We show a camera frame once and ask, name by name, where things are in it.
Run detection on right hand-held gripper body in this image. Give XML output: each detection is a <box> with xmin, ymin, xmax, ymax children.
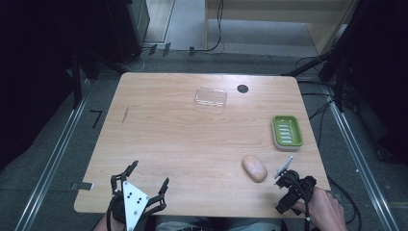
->
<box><xmin>273</xmin><ymin>155</ymin><xmax>318</xmax><ymax>216</ymax></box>

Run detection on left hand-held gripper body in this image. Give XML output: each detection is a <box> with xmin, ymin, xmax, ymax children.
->
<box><xmin>110</xmin><ymin>180</ymin><xmax>167</xmax><ymax>231</ymax></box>

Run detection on orange bread roll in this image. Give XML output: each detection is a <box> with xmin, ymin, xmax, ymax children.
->
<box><xmin>242</xmin><ymin>155</ymin><xmax>268</xmax><ymax>184</ymax></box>

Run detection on green soap dish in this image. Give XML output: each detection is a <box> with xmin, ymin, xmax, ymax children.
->
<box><xmin>270</xmin><ymin>115</ymin><xmax>304</xmax><ymax>152</ymax></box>

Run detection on person's right hand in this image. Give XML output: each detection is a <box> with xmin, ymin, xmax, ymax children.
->
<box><xmin>293</xmin><ymin>187</ymin><xmax>349</xmax><ymax>231</ymax></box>

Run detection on person's left hand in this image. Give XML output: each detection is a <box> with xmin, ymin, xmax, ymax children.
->
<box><xmin>92</xmin><ymin>213</ymin><xmax>127</xmax><ymax>231</ymax></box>

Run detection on grey tape strip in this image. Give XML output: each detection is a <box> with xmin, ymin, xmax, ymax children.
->
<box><xmin>70</xmin><ymin>181</ymin><xmax>95</xmax><ymax>192</ymax></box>

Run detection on clear plastic lid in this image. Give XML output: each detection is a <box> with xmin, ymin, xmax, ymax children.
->
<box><xmin>193</xmin><ymin>87</ymin><xmax>228</xmax><ymax>109</ymax></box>

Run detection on black metal stand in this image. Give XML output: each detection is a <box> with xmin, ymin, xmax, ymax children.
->
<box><xmin>67</xmin><ymin>44</ymin><xmax>101</xmax><ymax>110</ymax></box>

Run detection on black tripod stand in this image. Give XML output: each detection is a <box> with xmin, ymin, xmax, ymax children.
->
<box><xmin>281</xmin><ymin>0</ymin><xmax>408</xmax><ymax>114</ymax></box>

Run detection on dark cabinet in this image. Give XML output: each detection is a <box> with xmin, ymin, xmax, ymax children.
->
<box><xmin>105</xmin><ymin>0</ymin><xmax>151</xmax><ymax>64</ymax></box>

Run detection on light wooden shelf unit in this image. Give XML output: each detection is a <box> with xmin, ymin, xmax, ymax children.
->
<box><xmin>204</xmin><ymin>0</ymin><xmax>360</xmax><ymax>55</ymax></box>

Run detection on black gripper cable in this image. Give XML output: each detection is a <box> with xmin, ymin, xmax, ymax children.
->
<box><xmin>286</xmin><ymin>175</ymin><xmax>313</xmax><ymax>231</ymax></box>

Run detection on black floor cable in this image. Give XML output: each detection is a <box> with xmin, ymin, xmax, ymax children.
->
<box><xmin>326</xmin><ymin>175</ymin><xmax>363</xmax><ymax>231</ymax></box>

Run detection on metal floor rail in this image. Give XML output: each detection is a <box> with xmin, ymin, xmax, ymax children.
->
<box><xmin>13</xmin><ymin>80</ymin><xmax>91</xmax><ymax>231</ymax></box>
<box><xmin>321</xmin><ymin>84</ymin><xmax>401</xmax><ymax>231</ymax></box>

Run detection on thin black floor cables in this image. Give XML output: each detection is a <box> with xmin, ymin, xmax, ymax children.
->
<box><xmin>294</xmin><ymin>56</ymin><xmax>336</xmax><ymax>149</ymax></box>

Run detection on white floor cable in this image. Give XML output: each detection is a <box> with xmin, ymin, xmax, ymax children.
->
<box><xmin>122</xmin><ymin>47</ymin><xmax>152</xmax><ymax>73</ymax></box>

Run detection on black hanging cable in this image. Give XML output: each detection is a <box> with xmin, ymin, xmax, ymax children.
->
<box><xmin>188</xmin><ymin>0</ymin><xmax>225</xmax><ymax>58</ymax></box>

